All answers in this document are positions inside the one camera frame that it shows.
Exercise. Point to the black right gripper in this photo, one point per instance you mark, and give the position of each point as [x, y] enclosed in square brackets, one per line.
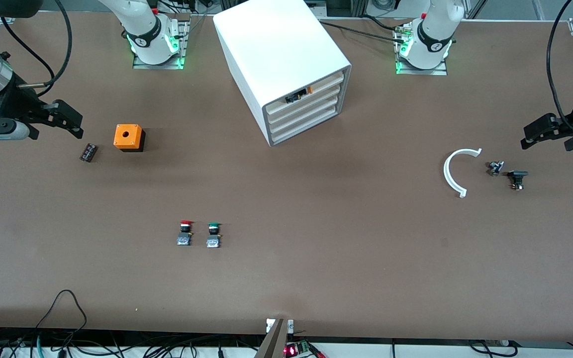
[14, 101]

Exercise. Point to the red push button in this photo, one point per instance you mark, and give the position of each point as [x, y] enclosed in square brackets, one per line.
[184, 234]

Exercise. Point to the white plastic drawer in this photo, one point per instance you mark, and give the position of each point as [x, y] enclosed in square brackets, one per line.
[326, 111]
[326, 102]
[326, 94]
[326, 85]

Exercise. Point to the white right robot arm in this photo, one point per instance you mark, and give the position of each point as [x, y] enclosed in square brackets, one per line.
[142, 20]

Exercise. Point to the green push button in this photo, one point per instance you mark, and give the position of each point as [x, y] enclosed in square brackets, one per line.
[213, 236]

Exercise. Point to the small black terminal block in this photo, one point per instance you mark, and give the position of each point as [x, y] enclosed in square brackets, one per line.
[89, 152]

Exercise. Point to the small grey metal component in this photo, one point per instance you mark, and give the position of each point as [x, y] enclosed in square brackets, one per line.
[495, 168]

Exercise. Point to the orange box with black base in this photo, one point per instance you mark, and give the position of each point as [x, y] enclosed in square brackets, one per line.
[127, 135]

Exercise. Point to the circuit board with red light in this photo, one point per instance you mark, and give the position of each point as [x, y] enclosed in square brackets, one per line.
[296, 350]

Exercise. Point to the black flat-headed switch component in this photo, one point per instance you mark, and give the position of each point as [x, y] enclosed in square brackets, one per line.
[517, 175]

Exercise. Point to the white semicircular plastic bracket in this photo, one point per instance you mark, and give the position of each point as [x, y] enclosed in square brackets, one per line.
[447, 174]

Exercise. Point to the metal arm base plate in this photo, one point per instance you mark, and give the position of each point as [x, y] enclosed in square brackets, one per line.
[440, 71]
[183, 54]

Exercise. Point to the black and blue switch component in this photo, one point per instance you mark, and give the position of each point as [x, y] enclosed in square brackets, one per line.
[294, 98]

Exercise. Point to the grey camera mount beam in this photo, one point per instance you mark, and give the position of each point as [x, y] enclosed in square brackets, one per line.
[274, 343]

